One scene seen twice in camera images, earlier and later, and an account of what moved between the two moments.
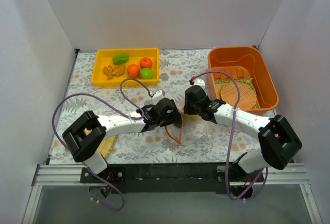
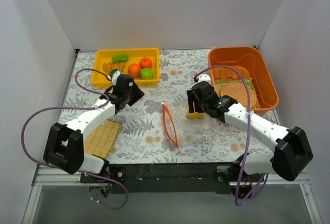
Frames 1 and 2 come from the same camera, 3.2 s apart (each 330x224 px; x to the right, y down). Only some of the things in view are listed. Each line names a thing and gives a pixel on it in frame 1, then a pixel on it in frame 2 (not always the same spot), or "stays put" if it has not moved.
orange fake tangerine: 133,70 stays put
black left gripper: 172,115 to 133,96
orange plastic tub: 248,57 stays put
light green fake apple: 146,73 stays put
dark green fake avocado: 178,124 to 113,71
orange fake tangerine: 146,62 stays put
